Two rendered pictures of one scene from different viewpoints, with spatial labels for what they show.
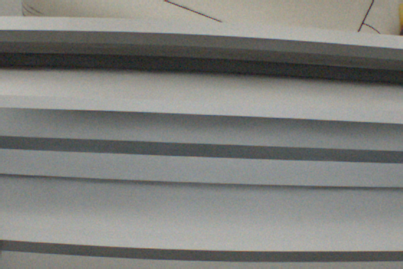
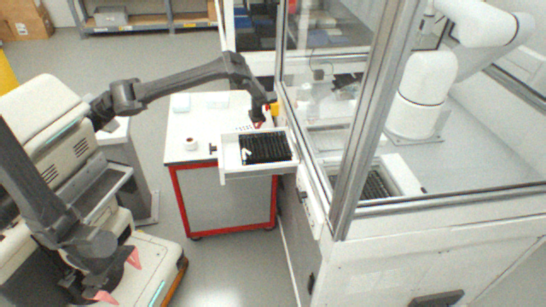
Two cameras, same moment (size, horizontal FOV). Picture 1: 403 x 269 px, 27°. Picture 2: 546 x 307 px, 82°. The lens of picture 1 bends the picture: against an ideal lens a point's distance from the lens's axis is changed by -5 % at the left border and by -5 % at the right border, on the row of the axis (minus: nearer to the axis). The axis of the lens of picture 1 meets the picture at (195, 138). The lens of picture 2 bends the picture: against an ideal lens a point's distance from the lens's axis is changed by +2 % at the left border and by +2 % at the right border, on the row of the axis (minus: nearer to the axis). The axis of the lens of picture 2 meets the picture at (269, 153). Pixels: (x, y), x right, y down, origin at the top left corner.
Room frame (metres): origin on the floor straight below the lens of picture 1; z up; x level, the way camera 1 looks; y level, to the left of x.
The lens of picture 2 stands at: (0.46, 0.73, 1.81)
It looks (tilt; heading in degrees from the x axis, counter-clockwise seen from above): 42 degrees down; 265
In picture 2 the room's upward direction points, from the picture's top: 2 degrees clockwise
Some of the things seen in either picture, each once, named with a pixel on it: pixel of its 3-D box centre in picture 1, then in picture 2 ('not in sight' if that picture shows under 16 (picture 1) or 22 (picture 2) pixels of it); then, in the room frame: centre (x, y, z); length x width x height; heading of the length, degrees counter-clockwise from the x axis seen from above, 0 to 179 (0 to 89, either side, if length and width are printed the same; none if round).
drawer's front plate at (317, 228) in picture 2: not in sight; (308, 199); (0.25, -0.02, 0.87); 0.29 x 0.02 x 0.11; 97
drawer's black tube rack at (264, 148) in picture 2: not in sight; (264, 149); (0.40, -0.32, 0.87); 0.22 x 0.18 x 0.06; 7
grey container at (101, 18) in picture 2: not in sight; (112, 15); (2.37, -3.94, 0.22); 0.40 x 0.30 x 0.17; 10
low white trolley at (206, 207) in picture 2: not in sight; (225, 167); (0.63, -0.71, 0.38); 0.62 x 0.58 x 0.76; 97
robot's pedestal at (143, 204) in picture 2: not in sight; (121, 172); (1.27, -0.68, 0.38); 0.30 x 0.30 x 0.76; 10
